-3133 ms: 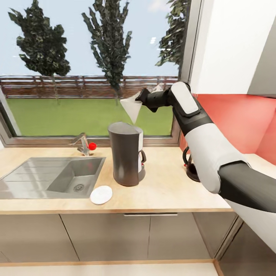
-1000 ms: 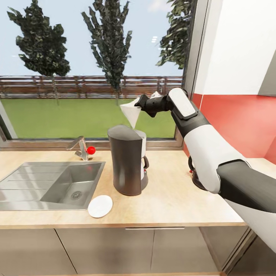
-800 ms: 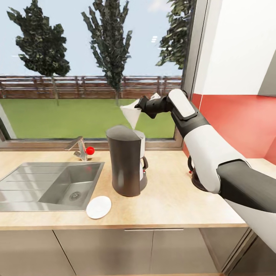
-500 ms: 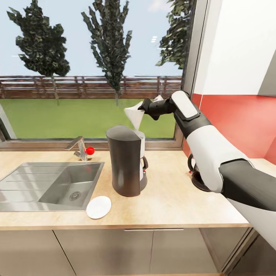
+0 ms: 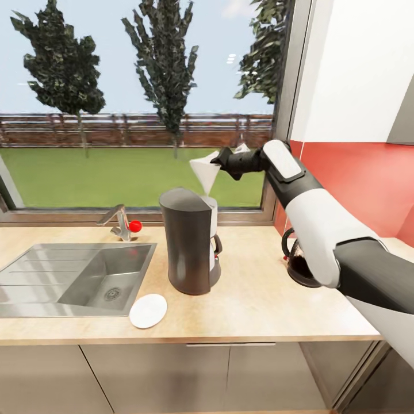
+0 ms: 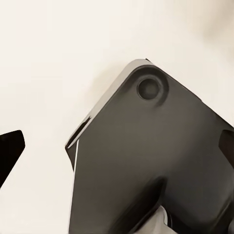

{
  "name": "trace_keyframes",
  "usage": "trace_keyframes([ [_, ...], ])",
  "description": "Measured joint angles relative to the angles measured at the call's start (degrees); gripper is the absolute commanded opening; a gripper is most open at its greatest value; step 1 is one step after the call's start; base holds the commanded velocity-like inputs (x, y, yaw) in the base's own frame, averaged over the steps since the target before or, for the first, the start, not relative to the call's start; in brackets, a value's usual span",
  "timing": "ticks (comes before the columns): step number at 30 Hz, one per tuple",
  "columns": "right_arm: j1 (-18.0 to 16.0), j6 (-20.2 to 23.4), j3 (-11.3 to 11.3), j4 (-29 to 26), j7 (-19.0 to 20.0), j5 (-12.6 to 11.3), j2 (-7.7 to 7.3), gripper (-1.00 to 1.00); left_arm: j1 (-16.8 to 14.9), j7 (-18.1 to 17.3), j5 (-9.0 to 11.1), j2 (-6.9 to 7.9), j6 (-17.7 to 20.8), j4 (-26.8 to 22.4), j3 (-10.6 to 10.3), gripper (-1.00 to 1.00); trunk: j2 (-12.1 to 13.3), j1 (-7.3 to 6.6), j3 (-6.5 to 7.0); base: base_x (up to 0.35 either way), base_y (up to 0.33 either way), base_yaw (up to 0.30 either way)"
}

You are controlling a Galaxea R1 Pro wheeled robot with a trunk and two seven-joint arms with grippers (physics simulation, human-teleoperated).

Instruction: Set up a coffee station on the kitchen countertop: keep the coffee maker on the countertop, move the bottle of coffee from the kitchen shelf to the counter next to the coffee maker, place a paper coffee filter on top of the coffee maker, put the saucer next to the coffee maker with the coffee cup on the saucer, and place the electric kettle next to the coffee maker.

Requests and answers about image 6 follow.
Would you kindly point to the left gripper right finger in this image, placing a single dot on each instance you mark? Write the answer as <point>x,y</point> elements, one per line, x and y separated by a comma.
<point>226,145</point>

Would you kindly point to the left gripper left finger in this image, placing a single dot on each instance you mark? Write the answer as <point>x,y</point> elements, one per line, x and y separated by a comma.
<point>12,145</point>

